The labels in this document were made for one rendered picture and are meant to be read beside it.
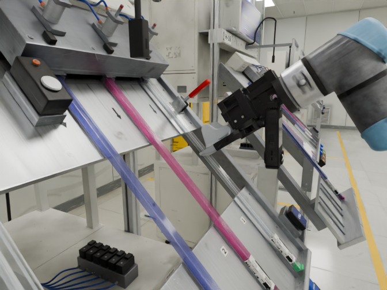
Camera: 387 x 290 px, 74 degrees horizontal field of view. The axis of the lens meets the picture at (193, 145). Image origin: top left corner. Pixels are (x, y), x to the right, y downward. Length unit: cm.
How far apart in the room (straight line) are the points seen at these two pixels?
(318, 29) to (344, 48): 767
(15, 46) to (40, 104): 9
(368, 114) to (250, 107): 18
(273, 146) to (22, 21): 43
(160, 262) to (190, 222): 98
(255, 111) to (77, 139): 30
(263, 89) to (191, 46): 107
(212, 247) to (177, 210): 132
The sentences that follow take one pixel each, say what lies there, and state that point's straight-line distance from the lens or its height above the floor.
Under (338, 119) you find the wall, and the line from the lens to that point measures 804.
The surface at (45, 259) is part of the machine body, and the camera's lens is 88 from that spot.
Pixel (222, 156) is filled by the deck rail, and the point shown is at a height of 92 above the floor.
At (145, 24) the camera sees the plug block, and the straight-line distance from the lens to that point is 35.
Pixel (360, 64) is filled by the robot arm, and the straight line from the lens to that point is 46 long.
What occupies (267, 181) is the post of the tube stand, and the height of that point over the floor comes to 79.
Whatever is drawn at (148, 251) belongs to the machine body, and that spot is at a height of 62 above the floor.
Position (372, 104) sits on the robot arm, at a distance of 46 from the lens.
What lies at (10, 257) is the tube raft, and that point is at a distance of 28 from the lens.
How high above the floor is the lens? 108
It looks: 12 degrees down
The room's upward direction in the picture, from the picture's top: straight up
